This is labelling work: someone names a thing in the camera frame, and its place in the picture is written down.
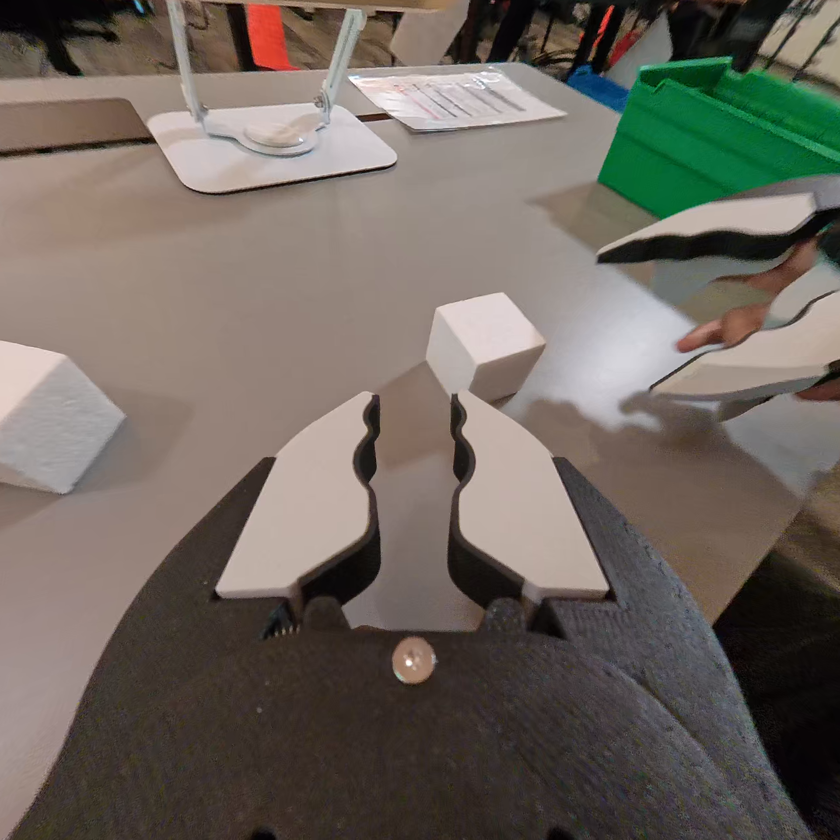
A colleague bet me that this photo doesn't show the blue crate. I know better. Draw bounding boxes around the blue crate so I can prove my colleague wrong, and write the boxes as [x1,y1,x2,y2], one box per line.
[567,66,631,114]

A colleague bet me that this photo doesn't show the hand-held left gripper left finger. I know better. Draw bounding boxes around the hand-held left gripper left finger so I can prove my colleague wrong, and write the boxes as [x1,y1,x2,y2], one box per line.
[215,392,382,606]

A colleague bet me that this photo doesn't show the printed sheet in plastic sleeve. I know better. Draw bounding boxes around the printed sheet in plastic sleeve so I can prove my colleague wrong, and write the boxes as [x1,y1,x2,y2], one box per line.
[348,64,567,132]

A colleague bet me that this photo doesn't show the black office chair base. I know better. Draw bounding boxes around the black office chair base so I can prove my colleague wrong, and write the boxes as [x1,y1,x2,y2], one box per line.
[0,0,116,74]

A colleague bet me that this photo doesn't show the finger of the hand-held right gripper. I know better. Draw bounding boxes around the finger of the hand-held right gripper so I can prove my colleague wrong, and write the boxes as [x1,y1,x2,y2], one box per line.
[596,189,840,265]
[650,289,840,403]

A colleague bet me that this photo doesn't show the green plastic bin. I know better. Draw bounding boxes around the green plastic bin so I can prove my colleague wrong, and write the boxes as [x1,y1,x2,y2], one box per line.
[597,58,840,221]

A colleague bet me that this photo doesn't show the person's right hand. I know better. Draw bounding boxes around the person's right hand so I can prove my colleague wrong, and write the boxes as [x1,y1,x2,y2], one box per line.
[676,239,824,353]

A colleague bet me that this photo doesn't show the white foam cube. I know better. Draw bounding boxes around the white foam cube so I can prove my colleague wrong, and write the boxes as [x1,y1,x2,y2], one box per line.
[425,292,547,403]
[0,340,127,495]

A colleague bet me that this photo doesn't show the orange red panel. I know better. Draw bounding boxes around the orange red panel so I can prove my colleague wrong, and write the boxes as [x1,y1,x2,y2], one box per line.
[246,3,298,71]

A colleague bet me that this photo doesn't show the white laptop stand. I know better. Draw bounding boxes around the white laptop stand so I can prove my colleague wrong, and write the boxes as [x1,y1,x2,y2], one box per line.
[147,0,398,194]

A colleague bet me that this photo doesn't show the grey desk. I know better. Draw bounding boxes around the grey desk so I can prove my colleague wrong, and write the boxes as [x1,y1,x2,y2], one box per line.
[0,62,840,840]

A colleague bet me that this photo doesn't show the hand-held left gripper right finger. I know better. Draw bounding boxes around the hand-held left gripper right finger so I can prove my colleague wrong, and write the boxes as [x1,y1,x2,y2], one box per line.
[448,390,611,606]

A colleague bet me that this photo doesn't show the dark cable tray lid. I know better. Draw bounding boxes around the dark cable tray lid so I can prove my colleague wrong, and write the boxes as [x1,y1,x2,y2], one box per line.
[0,98,153,153]

